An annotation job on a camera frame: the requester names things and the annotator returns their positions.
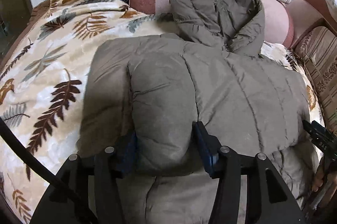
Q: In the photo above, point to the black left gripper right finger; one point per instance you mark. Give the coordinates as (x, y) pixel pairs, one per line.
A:
(269, 199)

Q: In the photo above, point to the cream leaf pattern blanket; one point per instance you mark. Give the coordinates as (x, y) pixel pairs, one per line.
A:
(43, 86)

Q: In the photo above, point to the striped beige side cushion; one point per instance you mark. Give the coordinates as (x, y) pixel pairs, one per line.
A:
(317, 50)

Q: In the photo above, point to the person's right hand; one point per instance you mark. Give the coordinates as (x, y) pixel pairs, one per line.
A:
(320, 176)

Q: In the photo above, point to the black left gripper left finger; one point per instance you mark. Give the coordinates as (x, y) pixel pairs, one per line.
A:
(85, 190)

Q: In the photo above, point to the olive green padded jacket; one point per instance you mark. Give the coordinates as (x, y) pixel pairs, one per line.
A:
(211, 71)

